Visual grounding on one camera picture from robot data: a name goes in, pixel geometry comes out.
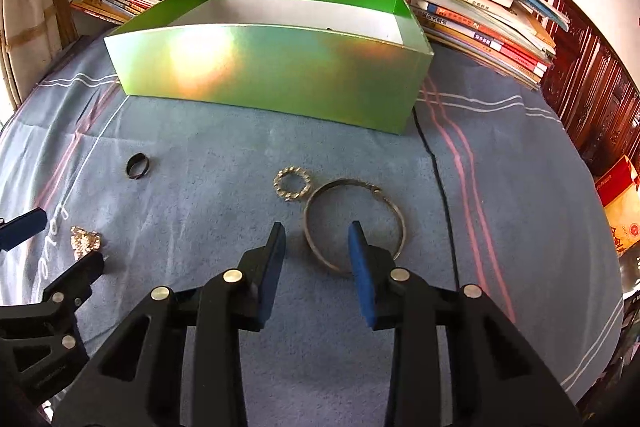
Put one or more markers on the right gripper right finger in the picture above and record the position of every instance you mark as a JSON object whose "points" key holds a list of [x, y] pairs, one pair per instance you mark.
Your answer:
{"points": [[394, 298]]}

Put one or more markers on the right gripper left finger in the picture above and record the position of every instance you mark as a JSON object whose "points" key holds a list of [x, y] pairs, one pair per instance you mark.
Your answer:
{"points": [[238, 299]]}

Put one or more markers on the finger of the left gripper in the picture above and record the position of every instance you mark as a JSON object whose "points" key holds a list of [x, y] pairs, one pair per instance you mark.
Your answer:
{"points": [[73, 286], [21, 228]]}

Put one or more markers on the gold silver charm trinket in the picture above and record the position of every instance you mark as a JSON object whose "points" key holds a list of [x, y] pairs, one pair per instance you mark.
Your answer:
{"points": [[84, 242]]}

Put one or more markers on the blue striped bed sheet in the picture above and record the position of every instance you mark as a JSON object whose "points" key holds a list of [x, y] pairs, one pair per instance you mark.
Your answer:
{"points": [[493, 191]]}

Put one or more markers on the beige curtain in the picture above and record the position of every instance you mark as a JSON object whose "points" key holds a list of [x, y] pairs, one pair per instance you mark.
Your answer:
{"points": [[33, 33]]}

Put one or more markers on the red yellow gift bag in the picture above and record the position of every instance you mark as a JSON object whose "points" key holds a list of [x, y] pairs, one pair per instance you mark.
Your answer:
{"points": [[618, 190]]}

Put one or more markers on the green holographic cardboard box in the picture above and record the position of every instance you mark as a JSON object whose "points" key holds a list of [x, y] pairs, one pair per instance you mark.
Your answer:
{"points": [[358, 62]]}

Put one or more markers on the right stack of books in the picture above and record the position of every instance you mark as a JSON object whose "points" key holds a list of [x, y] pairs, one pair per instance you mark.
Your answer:
{"points": [[507, 35]]}

